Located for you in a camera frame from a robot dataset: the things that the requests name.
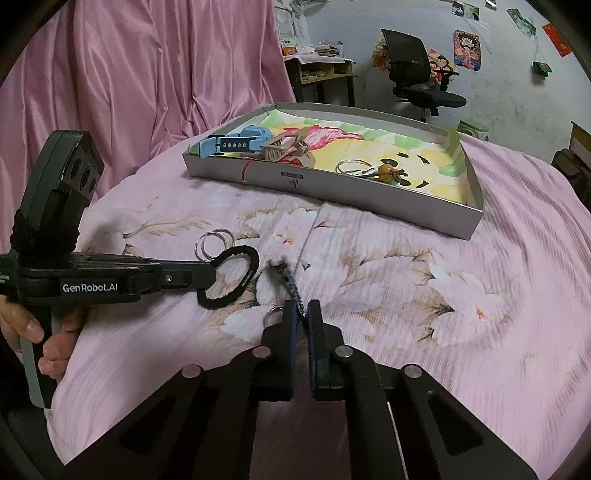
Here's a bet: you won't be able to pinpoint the black braided hair tie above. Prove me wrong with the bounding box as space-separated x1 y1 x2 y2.
196 244 262 311

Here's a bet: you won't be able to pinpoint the black white carabiner keychain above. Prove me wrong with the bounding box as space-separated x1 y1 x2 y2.
263 258 308 331

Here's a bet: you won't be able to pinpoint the red cord bracelet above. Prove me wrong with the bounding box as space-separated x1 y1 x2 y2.
239 154 302 185

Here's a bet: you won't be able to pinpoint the left hand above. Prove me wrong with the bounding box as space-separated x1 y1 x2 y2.
1 296 88 381

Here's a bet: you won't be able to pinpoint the silver bangle rings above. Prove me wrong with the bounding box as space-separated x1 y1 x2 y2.
193 227 238 263

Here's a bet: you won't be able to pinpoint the blue hair claw clip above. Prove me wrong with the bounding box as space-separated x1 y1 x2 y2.
197 126 273 158

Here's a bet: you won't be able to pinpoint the beige hair claw clip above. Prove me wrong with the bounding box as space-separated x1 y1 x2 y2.
262 127 315 168

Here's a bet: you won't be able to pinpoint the pink floral bedspread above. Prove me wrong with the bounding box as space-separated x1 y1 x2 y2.
47 138 590 479

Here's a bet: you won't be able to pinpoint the yellow bead keyring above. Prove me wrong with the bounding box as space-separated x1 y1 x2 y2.
335 159 411 186

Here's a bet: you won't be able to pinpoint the pink satin curtain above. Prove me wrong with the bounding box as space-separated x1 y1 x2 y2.
1 1 294 249

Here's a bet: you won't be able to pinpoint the colourful cartoon cloth liner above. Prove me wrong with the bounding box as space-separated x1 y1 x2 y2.
186 108 469 205

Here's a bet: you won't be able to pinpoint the wooden desk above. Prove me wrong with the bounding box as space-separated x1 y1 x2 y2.
283 56 356 107

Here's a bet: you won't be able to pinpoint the green plastic stool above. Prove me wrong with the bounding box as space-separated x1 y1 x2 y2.
457 119 490 141

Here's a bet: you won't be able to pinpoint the black office chair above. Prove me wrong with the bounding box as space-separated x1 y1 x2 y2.
382 29 467 122

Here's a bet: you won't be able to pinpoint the cartoon cushion on chair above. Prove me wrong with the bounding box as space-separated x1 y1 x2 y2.
427 49 459 91

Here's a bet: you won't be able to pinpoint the cardboard box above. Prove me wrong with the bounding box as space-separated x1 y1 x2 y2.
551 122 591 209

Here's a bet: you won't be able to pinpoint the green hanging ornament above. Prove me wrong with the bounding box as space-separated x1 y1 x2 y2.
532 61 552 78

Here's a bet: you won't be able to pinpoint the cartoon wall poster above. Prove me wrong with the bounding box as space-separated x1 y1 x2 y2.
453 30 481 72

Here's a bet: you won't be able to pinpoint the red paper wall decoration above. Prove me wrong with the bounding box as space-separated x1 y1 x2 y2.
542 23 572 57

